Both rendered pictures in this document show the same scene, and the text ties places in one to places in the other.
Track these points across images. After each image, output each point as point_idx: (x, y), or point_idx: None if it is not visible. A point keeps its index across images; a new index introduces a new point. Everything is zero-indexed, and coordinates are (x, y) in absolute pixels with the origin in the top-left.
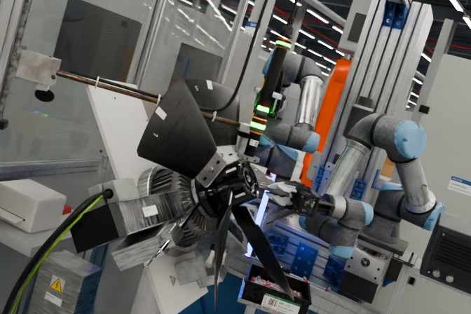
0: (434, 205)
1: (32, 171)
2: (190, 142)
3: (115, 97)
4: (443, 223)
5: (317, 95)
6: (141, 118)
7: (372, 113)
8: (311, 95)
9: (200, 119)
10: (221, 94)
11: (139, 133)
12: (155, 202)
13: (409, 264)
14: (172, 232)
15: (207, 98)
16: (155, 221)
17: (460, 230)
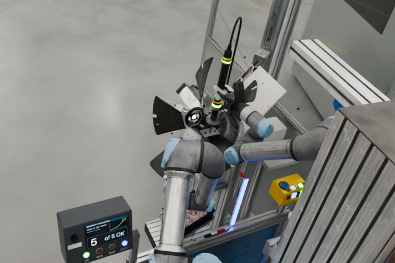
0: (154, 249)
1: (297, 131)
2: (200, 84)
3: (264, 83)
4: (120, 197)
5: (273, 145)
6: (266, 103)
7: (287, 222)
8: (271, 141)
9: (205, 77)
10: (248, 94)
11: (255, 105)
12: (194, 101)
13: (134, 234)
14: (178, 105)
15: (245, 91)
16: (187, 104)
17: (107, 201)
